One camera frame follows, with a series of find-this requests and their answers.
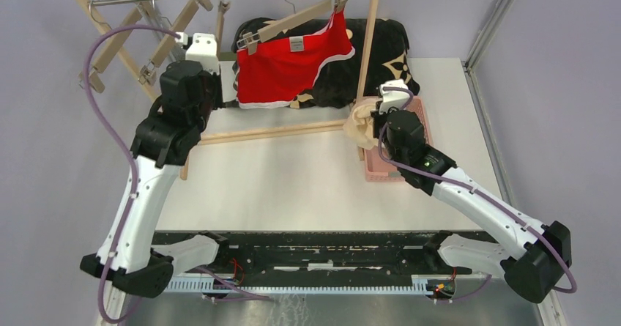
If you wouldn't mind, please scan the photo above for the beige underwear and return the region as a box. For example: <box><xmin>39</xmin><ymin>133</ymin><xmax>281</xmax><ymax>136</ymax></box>
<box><xmin>343</xmin><ymin>97</ymin><xmax>381</xmax><ymax>149</ymax></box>

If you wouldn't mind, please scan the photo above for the wooden hanger with red underwear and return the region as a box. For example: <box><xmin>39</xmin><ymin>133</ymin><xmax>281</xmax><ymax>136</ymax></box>
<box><xmin>237</xmin><ymin>0</ymin><xmax>348</xmax><ymax>55</ymax></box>

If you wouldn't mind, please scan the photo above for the red underwear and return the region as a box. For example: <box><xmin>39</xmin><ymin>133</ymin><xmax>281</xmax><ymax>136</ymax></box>
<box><xmin>237</xmin><ymin>11</ymin><xmax>355</xmax><ymax>109</ymax></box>

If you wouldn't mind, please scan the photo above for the wooden clip hanger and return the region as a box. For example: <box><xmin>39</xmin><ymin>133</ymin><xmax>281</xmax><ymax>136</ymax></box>
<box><xmin>138</xmin><ymin>0</ymin><xmax>214</xmax><ymax>86</ymax></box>
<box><xmin>78</xmin><ymin>0</ymin><xmax>143</xmax><ymax>93</ymax></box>

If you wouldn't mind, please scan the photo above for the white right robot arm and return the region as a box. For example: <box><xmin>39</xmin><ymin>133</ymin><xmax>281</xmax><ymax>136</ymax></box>
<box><xmin>372</xmin><ymin>109</ymin><xmax>577</xmax><ymax>303</ymax></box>

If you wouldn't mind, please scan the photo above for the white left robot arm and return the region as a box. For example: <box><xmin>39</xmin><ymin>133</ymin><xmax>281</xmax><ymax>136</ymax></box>
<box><xmin>80</xmin><ymin>61</ymin><xmax>231</xmax><ymax>298</ymax></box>

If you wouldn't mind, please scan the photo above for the empty wooden clip hanger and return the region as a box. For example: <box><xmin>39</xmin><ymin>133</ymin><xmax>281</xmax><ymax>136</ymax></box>
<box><xmin>78</xmin><ymin>0</ymin><xmax>143</xmax><ymax>93</ymax></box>

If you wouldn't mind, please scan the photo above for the pink perforated plastic basket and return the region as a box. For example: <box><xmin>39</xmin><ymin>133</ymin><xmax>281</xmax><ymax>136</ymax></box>
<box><xmin>363</xmin><ymin>96</ymin><xmax>433</xmax><ymax>182</ymax></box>

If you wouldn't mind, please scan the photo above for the black floral plush pillow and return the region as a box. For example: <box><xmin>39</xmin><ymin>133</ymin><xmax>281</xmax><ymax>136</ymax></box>
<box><xmin>225</xmin><ymin>18</ymin><xmax>420</xmax><ymax>108</ymax></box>

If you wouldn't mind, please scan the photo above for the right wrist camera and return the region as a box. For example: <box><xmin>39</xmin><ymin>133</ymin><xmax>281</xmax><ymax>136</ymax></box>
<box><xmin>377</xmin><ymin>79</ymin><xmax>414</xmax><ymax>114</ymax></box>

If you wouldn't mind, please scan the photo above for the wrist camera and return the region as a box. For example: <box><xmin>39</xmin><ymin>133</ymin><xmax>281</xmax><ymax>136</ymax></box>
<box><xmin>185</xmin><ymin>33</ymin><xmax>220</xmax><ymax>75</ymax></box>
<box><xmin>377</xmin><ymin>79</ymin><xmax>414</xmax><ymax>114</ymax></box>

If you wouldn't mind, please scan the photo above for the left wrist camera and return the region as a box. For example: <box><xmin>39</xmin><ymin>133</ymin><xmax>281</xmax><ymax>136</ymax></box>
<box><xmin>185</xmin><ymin>33</ymin><xmax>220</xmax><ymax>75</ymax></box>

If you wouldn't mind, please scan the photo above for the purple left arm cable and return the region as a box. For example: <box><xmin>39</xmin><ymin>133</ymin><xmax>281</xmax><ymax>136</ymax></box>
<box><xmin>83</xmin><ymin>24</ymin><xmax>187</xmax><ymax>325</ymax></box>

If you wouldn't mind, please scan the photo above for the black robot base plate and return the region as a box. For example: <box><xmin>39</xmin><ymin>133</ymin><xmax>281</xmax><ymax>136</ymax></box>
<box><xmin>151</xmin><ymin>230</ymin><xmax>498</xmax><ymax>291</ymax></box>

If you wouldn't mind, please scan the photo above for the wooden clothes rack frame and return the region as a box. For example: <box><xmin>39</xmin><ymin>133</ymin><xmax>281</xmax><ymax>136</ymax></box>
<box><xmin>64</xmin><ymin>0</ymin><xmax>386</xmax><ymax>181</ymax></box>

